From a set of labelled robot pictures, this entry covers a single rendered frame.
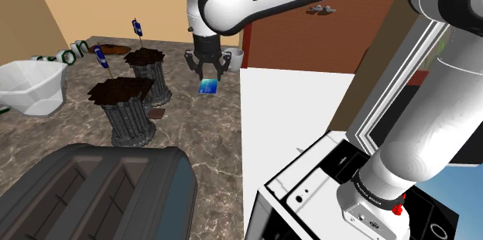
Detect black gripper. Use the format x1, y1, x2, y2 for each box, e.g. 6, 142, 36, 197
183, 33, 232, 82

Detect blue square card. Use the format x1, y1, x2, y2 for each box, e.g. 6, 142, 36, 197
198, 78, 219, 96

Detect white mug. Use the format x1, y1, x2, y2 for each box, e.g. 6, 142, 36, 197
224, 47, 245, 74

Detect grey column cake blue flag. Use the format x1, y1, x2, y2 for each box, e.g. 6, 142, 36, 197
123, 18, 173, 108
87, 44, 157, 148

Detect small brown square tile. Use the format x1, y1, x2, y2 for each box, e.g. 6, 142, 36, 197
147, 108, 166, 121

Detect brown oval plate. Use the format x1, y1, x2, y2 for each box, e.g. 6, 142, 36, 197
89, 43, 132, 56

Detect green and white letters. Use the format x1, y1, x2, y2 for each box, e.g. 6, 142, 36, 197
29, 39, 91, 67

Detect white and black robot stand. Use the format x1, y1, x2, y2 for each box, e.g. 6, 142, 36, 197
245, 129, 461, 240

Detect dark grey toaster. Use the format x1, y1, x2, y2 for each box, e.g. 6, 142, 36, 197
0, 142, 200, 240

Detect white angular bowl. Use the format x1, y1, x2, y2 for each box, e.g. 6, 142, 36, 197
0, 60, 69, 118

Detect white framed window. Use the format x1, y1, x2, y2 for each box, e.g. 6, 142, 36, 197
346, 15, 456, 157

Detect grey wall hook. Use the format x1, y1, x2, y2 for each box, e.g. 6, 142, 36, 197
306, 4, 337, 16

